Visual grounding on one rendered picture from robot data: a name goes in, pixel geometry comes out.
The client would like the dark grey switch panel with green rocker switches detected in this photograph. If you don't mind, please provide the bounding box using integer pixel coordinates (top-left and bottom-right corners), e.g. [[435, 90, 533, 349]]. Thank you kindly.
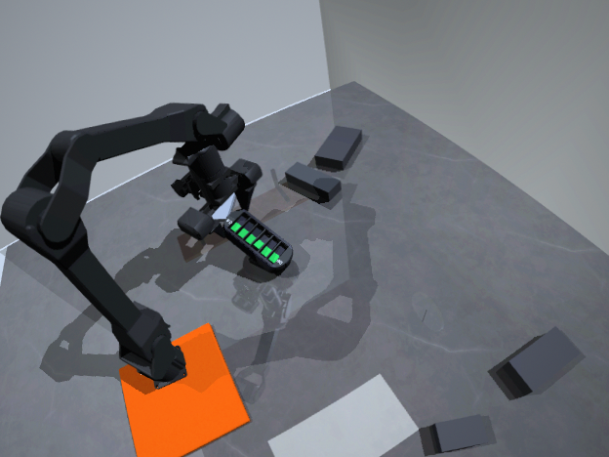
[[223, 209, 293, 273]]

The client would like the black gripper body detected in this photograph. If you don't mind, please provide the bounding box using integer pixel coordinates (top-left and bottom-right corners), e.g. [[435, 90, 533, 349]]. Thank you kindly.
[[178, 158, 262, 241]]

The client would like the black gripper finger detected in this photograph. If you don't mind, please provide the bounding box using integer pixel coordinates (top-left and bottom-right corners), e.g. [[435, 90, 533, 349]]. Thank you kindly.
[[235, 183, 257, 211], [208, 220, 225, 238]]

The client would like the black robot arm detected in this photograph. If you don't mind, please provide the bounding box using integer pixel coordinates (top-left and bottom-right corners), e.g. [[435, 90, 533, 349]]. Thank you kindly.
[[0, 103, 245, 390]]

